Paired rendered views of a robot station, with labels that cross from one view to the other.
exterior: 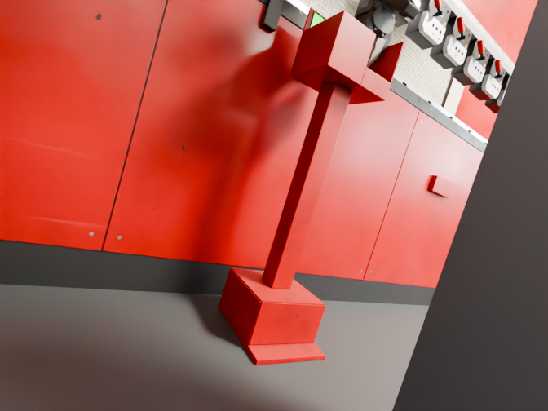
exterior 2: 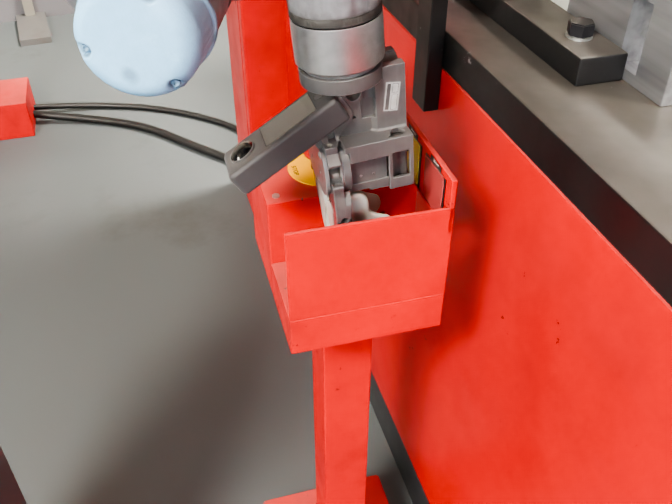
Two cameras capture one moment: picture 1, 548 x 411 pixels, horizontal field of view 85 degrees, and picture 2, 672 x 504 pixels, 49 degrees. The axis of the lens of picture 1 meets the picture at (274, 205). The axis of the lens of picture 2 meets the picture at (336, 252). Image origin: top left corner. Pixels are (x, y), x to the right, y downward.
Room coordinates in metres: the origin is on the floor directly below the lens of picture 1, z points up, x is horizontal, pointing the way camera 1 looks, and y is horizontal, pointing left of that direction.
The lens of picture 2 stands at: (0.96, -0.67, 1.20)
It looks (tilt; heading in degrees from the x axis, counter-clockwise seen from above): 38 degrees down; 106
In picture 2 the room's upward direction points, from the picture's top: straight up
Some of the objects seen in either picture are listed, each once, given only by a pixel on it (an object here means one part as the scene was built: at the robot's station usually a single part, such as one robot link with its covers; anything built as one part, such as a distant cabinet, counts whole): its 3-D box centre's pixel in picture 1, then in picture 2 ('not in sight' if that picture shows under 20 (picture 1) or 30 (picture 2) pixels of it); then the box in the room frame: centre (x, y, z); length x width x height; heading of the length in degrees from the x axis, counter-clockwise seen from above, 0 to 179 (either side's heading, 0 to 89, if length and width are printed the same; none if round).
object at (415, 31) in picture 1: (428, 21); not in sight; (1.38, -0.42, 1.26); 0.15 x 0.09 x 0.17; 122
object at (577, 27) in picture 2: not in sight; (580, 28); (0.99, 0.09, 0.91); 0.03 x 0.03 x 0.02
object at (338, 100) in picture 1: (305, 188); (340, 430); (0.79, -0.07, 0.39); 0.06 x 0.06 x 0.54; 31
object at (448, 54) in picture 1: (451, 44); not in sight; (1.49, -0.58, 1.26); 0.15 x 0.09 x 0.17; 122
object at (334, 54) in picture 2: not in sight; (337, 37); (0.80, -0.12, 0.96); 0.08 x 0.08 x 0.05
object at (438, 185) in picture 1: (441, 187); not in sight; (1.38, -0.71, 0.59); 0.15 x 0.02 x 0.07; 122
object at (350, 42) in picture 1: (346, 54); (341, 213); (0.79, -0.07, 0.75); 0.20 x 0.16 x 0.18; 121
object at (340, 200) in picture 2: (382, 37); (337, 198); (0.81, -0.14, 0.82); 0.05 x 0.02 x 0.09; 121
